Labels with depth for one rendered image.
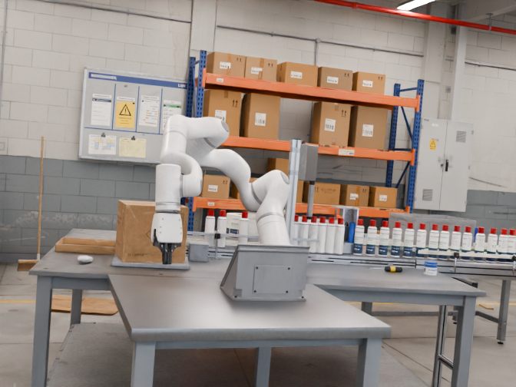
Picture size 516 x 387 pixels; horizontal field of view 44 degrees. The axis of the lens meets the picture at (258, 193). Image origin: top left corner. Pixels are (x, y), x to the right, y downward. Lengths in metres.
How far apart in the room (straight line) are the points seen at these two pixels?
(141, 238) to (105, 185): 4.61
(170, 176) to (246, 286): 0.58
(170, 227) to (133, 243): 0.90
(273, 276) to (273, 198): 0.36
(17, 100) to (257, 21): 2.99
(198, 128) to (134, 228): 0.74
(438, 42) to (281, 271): 6.95
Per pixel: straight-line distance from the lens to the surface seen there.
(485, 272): 3.93
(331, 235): 3.57
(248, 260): 2.44
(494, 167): 9.69
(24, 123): 7.57
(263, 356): 3.00
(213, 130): 2.47
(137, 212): 3.00
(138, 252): 3.03
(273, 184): 2.68
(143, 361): 2.07
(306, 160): 3.34
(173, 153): 2.25
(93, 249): 3.35
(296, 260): 2.51
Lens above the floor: 1.37
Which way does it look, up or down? 3 degrees down
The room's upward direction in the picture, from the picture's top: 5 degrees clockwise
